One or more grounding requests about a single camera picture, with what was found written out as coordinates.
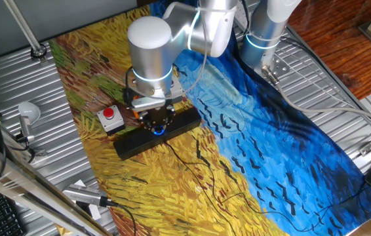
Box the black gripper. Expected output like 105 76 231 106
138 104 176 132

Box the blue-lit speaker knob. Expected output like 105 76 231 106
152 124 166 137

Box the black speaker bar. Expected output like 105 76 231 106
112 106 203 161

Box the orange box red mushroom button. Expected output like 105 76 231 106
132 94 140 121

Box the grey box small red button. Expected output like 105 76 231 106
170 75 185 99

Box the white box red mushroom button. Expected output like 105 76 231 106
96 104 127 137

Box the painted wheatfield print cloth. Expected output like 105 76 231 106
48 0 371 236

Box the silver pole with black base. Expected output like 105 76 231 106
3 0 49 63

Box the silver wrist bracket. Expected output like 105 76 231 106
130 83 185 112

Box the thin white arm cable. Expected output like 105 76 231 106
121 0 211 99

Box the thin black speaker cable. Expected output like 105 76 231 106
164 140 371 236

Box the silver ridged camera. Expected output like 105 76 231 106
62 183 117 208

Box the black camera cable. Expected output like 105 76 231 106
106 199 138 236

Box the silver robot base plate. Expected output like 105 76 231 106
260 54 291 79

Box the aluminium frame bar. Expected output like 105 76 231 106
0 132 113 236

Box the thick black cable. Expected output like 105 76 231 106
0 123 37 180

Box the thick grey robot cable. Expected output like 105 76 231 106
261 65 371 132

